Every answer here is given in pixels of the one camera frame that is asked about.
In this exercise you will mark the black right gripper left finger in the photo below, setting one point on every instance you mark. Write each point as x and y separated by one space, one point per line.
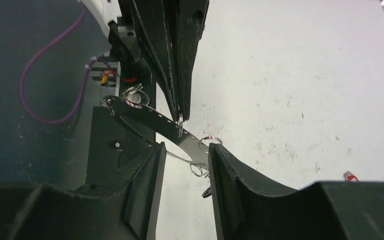
123 206

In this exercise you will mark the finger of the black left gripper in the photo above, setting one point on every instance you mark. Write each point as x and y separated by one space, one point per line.
152 30
190 23

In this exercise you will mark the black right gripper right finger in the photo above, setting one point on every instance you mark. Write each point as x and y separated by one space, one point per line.
248 205

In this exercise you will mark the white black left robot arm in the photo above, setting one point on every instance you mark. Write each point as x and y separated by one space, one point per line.
116 22

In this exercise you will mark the black key tag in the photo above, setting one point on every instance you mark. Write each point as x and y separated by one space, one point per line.
207 193

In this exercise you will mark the small silver key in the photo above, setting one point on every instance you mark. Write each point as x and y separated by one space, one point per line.
131 90

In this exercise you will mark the red key tag with key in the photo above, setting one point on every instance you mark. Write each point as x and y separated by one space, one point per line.
350 177

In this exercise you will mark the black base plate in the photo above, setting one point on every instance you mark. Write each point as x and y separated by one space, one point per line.
112 145

